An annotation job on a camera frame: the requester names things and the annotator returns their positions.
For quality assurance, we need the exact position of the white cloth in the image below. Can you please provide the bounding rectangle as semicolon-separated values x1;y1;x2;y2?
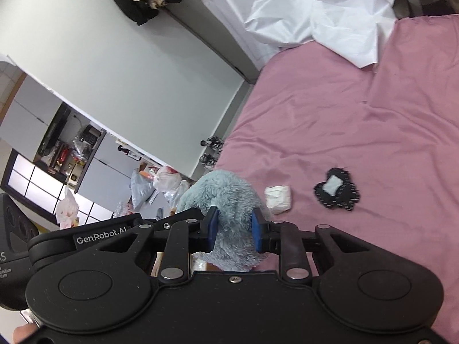
264;185;292;215

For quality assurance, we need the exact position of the window with black frame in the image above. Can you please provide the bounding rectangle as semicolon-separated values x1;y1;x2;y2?
1;150;113;225

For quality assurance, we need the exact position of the white cover sheet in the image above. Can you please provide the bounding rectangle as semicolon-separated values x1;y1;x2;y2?
201;0;396;69

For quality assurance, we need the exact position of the person's hand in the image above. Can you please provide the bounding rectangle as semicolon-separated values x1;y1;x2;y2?
12;324;38;344

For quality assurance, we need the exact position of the grey sneaker right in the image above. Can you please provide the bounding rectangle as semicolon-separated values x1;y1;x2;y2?
200;136;224;152

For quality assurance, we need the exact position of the grey plastic bag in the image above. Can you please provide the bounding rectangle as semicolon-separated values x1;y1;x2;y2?
130;169;155;211

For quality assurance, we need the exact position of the white red plastic bag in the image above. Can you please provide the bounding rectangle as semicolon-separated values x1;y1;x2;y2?
153;166;182;192

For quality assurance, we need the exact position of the kitchen cabinet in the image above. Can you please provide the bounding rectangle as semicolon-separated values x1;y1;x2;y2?
1;75;146;210

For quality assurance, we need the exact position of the grey pink plush toy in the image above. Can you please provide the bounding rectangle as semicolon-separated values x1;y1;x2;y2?
177;170;271;272

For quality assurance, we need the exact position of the pink bed sheet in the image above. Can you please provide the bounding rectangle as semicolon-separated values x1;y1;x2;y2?
209;14;459;344

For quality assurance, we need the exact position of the clear plastic bag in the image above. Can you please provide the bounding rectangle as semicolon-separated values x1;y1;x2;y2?
164;180;190;210

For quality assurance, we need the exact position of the cardboard box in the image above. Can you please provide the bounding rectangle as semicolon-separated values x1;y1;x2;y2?
150;252;219;277

